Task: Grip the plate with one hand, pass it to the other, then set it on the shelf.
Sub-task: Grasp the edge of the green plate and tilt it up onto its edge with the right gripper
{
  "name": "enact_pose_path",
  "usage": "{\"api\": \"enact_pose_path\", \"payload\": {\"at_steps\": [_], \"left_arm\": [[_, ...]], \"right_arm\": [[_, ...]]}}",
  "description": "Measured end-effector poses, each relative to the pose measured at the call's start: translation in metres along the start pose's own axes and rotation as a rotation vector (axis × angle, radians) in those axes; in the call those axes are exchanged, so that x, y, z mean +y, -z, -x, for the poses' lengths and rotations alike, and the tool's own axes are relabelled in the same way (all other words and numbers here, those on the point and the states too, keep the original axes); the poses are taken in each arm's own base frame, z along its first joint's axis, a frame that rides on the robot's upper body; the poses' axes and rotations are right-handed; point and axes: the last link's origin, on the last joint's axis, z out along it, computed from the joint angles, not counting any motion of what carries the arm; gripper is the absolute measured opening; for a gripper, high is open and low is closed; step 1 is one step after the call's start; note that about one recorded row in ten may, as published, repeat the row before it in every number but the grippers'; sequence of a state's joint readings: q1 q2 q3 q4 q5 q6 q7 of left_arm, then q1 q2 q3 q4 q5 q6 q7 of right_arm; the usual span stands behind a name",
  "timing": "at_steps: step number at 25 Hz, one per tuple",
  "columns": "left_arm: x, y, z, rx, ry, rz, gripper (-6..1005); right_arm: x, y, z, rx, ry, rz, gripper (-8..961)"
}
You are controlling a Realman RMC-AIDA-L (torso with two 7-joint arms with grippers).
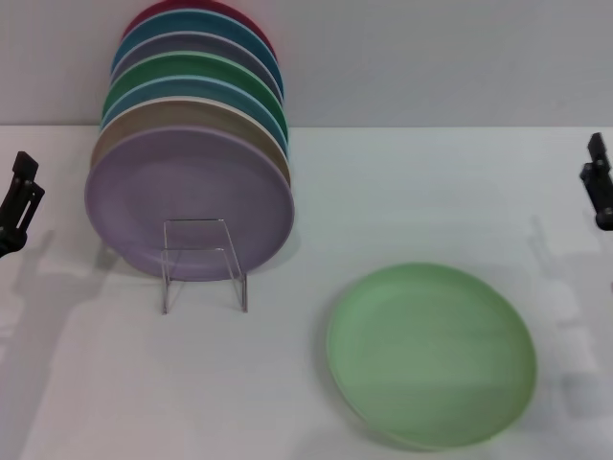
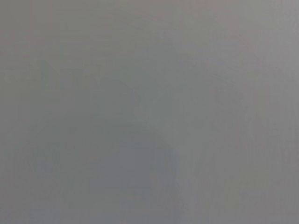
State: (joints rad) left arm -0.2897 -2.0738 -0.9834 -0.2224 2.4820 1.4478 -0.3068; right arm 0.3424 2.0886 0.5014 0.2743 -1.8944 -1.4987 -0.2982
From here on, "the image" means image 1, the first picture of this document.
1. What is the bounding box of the clear plate rack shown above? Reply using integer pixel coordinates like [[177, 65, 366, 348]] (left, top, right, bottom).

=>
[[160, 218, 250, 316]]

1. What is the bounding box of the tan beige plate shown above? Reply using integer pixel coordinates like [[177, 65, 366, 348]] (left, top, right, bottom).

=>
[[90, 95, 293, 193]]

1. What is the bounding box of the light blue plate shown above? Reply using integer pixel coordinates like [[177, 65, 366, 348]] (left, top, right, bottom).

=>
[[99, 75, 291, 154]]

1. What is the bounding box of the lavender plate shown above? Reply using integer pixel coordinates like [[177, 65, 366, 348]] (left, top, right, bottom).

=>
[[84, 125, 296, 283]]

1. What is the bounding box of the light green plate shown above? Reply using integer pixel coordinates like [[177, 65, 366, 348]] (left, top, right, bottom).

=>
[[326, 262, 538, 454]]

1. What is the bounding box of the red plate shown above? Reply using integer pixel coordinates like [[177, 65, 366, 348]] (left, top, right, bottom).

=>
[[120, 0, 279, 61]]

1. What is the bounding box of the dark teal plate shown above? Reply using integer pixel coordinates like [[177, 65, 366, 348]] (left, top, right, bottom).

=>
[[110, 8, 286, 102]]

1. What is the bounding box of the grey purple plate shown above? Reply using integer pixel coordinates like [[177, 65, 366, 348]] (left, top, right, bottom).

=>
[[113, 31, 284, 97]]

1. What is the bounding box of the dark green plate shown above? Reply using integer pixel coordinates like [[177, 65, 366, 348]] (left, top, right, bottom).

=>
[[100, 50, 290, 140]]

